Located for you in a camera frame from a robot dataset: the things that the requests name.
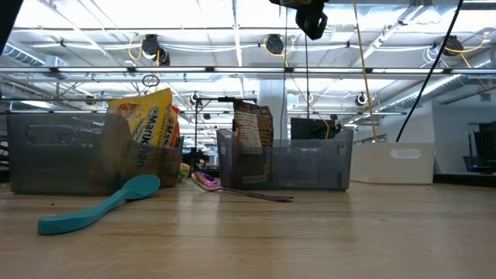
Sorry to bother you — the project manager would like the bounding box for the teal plastic spoon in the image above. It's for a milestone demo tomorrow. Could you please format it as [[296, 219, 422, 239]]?
[[37, 174, 161, 236]]

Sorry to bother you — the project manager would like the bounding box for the black stand frame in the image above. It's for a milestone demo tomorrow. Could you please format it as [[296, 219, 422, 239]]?
[[195, 96, 258, 174]]

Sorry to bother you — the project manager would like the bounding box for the black computer monitor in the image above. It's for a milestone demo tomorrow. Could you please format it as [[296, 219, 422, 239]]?
[[290, 118, 343, 142]]

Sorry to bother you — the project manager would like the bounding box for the long grey translucent bin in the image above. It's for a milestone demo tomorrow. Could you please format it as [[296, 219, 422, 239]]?
[[7, 112, 185, 195]]

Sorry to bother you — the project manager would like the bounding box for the orange ramen packet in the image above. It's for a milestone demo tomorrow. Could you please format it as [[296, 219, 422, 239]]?
[[168, 104, 181, 149]]

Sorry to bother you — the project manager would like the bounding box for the brown snack pouch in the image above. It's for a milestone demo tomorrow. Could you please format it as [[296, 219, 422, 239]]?
[[231, 99, 274, 187]]

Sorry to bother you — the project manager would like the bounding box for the yellow cable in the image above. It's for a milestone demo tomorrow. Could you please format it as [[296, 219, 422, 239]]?
[[352, 0, 379, 143]]

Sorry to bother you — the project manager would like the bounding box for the white plastic bin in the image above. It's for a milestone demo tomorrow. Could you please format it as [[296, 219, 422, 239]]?
[[350, 141, 436, 185]]

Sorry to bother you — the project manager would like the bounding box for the black hanging cable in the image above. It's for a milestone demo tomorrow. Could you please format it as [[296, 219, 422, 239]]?
[[394, 0, 465, 143]]

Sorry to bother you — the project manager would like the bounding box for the wide grey translucent bin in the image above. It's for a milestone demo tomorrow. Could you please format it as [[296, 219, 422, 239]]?
[[215, 128, 354, 191]]

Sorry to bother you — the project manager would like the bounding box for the purple iridescent spoon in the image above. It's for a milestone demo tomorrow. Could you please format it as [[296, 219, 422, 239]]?
[[191, 171, 295, 203]]

